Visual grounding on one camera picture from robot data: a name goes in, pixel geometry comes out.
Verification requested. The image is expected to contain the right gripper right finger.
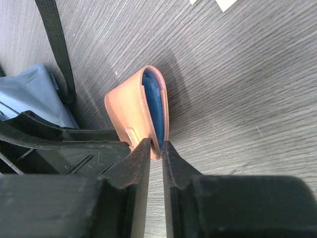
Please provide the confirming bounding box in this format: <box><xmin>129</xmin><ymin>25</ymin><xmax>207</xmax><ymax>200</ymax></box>
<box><xmin>162</xmin><ymin>141</ymin><xmax>317</xmax><ymax>238</ymax></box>

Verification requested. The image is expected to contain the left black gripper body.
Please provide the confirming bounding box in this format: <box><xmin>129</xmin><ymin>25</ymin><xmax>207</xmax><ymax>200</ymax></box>
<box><xmin>0</xmin><ymin>111</ymin><xmax>131</xmax><ymax>175</ymax></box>

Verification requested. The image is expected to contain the patterned white placemat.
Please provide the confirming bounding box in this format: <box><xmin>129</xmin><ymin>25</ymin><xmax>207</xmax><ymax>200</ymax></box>
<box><xmin>189</xmin><ymin>0</ymin><xmax>237</xmax><ymax>12</ymax></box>

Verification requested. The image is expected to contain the light blue backpack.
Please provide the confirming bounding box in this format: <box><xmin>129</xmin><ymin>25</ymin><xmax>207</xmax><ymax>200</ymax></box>
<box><xmin>0</xmin><ymin>0</ymin><xmax>79</xmax><ymax>129</ymax></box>

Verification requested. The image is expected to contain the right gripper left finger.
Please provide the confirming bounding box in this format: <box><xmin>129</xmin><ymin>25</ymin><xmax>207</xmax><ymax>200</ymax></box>
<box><xmin>0</xmin><ymin>138</ymin><xmax>151</xmax><ymax>238</ymax></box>

